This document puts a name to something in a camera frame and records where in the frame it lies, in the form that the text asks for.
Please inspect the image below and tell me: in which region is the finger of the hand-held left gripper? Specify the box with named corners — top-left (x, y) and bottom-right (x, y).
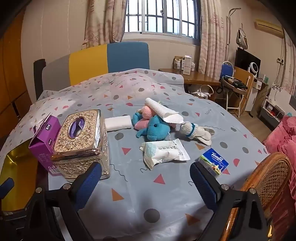
top-left (0, 177), bottom-right (15, 200)

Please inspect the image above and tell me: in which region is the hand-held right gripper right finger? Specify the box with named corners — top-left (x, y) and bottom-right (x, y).
top-left (190, 162), bottom-right (272, 241)

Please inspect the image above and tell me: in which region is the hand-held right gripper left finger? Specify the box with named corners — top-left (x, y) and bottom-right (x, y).
top-left (22, 161), bottom-right (102, 241)

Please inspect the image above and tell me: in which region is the gold metal tin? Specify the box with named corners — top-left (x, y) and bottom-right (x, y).
top-left (0, 141), bottom-right (38, 211)

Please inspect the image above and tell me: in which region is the white wet wipes pack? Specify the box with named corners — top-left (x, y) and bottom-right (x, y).
top-left (140, 138), bottom-right (191, 171)

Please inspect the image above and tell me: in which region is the white sponge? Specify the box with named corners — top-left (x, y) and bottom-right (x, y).
top-left (105, 115), bottom-right (132, 132)

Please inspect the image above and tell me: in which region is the blue plush toy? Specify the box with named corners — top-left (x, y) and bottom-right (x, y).
top-left (131, 110), bottom-right (173, 141)

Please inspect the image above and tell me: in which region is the white paper towel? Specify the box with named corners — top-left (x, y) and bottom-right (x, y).
top-left (145, 98), bottom-right (184, 123)

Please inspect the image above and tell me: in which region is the blue tissue packet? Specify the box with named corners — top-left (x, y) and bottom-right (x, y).
top-left (199, 148), bottom-right (229, 178)

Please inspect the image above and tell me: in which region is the gold glitter basket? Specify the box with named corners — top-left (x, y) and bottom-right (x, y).
top-left (50, 109), bottom-right (111, 181)

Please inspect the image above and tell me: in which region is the patterned plastic tablecloth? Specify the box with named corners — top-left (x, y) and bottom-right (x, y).
top-left (0, 68), bottom-right (271, 241)

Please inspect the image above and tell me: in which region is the purple cardboard box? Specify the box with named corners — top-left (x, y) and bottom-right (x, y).
top-left (28, 113), bottom-right (62, 177)

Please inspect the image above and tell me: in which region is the rattan chair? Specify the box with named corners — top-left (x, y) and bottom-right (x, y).
top-left (208, 152), bottom-right (292, 241)

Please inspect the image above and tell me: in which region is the pink blanket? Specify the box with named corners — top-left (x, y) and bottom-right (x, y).
top-left (262, 115), bottom-right (296, 232)

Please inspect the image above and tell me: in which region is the white tote bag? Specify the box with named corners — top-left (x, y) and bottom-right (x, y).
top-left (188, 84), bottom-right (214, 101)

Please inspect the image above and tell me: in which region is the low white cabinet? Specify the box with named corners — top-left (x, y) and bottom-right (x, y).
top-left (259, 97), bottom-right (285, 130)

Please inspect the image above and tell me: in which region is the white-legged side table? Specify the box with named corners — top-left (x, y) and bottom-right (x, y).
top-left (220, 75), bottom-right (249, 116)

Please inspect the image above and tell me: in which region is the wooden desk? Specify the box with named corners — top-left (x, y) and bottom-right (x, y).
top-left (158, 68), bottom-right (221, 93)

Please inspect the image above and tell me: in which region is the wooden wardrobe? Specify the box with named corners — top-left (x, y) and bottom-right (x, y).
top-left (0, 9), bottom-right (33, 139)

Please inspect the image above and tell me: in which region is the white board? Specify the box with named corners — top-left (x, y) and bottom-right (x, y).
top-left (268, 88), bottom-right (292, 114)

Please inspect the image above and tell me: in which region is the wooden cabinet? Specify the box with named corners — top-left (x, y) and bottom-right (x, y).
top-left (233, 66), bottom-right (255, 112)

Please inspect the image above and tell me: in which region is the grey yellow blue sofa back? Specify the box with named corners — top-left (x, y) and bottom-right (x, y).
top-left (41, 42), bottom-right (150, 98)

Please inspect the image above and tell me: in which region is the blue folding chair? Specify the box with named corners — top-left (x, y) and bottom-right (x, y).
top-left (221, 61), bottom-right (234, 79)

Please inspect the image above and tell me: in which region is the white carton box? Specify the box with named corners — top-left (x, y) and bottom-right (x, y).
top-left (181, 55), bottom-right (193, 76)

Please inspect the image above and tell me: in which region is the white round fan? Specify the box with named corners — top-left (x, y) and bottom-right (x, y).
top-left (247, 62), bottom-right (260, 79)

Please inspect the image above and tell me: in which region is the black monitor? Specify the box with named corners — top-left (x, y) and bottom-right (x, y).
top-left (235, 47), bottom-right (261, 75)

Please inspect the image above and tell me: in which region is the hanging white iron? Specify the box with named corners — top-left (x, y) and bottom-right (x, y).
top-left (236, 23), bottom-right (249, 49)

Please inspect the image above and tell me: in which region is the beige pink print curtain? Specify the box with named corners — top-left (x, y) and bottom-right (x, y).
top-left (198, 0), bottom-right (229, 79)

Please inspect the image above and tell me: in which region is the beige starfish print curtain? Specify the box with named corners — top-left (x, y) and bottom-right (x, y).
top-left (81, 0), bottom-right (127, 49)

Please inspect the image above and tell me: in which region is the barred window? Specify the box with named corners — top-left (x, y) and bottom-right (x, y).
top-left (124, 0), bottom-right (201, 45)

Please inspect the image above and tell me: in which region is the wall air conditioner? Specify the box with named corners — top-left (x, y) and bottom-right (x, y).
top-left (254, 20), bottom-right (285, 39)

